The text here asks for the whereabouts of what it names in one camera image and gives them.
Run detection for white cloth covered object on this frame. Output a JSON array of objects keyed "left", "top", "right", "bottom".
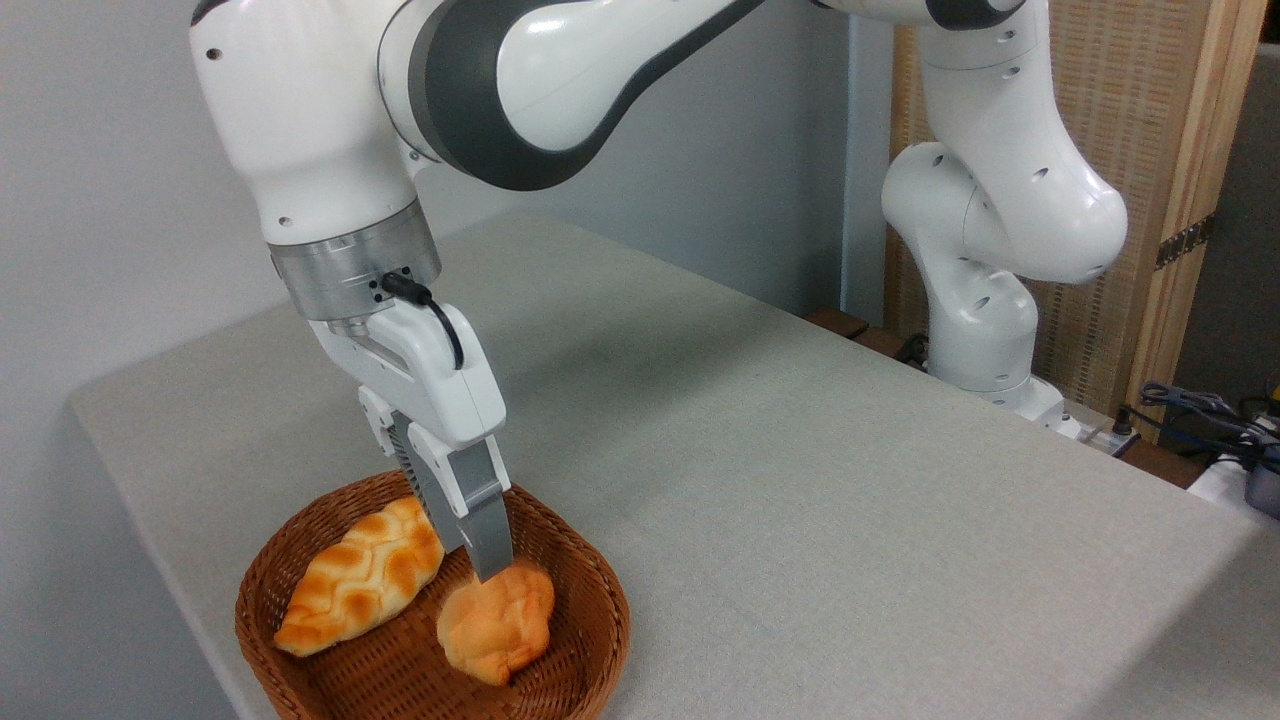
[{"left": 1186, "top": 452, "right": 1280, "bottom": 533}]

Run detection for metal screen hinge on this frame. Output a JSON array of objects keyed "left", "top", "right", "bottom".
[{"left": 1154, "top": 212, "right": 1218, "bottom": 272}]

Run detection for grey device box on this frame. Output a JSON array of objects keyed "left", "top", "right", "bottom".
[{"left": 1244, "top": 458, "right": 1280, "bottom": 521}]

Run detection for round knotted bread roll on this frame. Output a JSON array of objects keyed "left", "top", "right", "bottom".
[{"left": 435, "top": 559, "right": 557, "bottom": 688}]

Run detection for dark bundled cables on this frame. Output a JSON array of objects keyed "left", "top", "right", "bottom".
[{"left": 1120, "top": 380, "right": 1280, "bottom": 463}]

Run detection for brown wicker basket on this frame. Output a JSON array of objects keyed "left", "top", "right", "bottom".
[{"left": 235, "top": 470, "right": 632, "bottom": 720}]

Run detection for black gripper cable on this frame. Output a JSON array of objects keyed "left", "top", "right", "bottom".
[{"left": 379, "top": 271, "right": 468, "bottom": 372}]

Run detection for long braided bread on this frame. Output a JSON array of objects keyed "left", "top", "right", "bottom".
[{"left": 273, "top": 495, "right": 448, "bottom": 659}]

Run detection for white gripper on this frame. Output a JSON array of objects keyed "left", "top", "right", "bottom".
[{"left": 307, "top": 299, "right": 516, "bottom": 584}]

